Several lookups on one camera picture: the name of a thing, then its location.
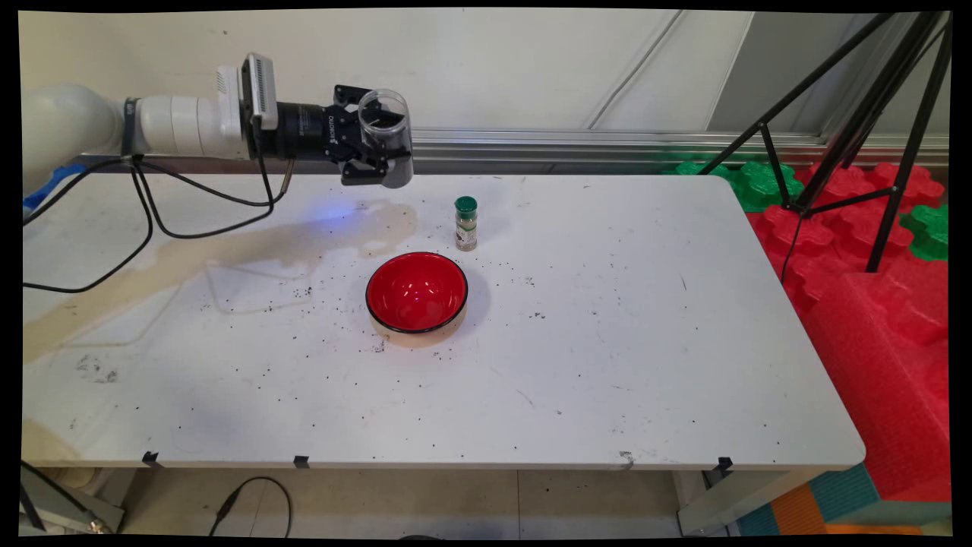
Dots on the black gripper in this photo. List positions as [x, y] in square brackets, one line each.
[304, 131]

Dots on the clear jar with black granules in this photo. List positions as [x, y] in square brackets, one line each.
[400, 140]

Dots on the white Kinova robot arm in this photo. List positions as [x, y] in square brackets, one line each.
[182, 125]

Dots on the green-capped spice bottle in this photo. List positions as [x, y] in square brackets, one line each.
[466, 224]

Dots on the red bowl with black rim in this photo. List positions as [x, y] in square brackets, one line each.
[416, 292]

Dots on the blue tape strip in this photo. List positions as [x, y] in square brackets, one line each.
[53, 186]

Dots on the large green foam puzzle piece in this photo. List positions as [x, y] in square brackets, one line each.
[752, 186]

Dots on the red foam puzzle pieces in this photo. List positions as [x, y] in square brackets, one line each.
[831, 228]

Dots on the black tripod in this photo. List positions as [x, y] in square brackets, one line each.
[873, 114]

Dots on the grey table leg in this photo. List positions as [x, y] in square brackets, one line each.
[729, 501]

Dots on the large red foam block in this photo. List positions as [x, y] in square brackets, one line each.
[881, 380]

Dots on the small green foam puzzle piece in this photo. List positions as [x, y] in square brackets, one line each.
[928, 232]

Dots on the orange foam mat tile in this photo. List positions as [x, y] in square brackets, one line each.
[797, 510]

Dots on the teal foam mat tile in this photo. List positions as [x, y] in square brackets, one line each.
[847, 490]

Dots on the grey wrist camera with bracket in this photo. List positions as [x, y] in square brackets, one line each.
[258, 87]

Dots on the aluminium rail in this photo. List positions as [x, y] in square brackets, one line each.
[607, 144]

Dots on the grey table frame beam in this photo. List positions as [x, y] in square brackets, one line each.
[76, 510]

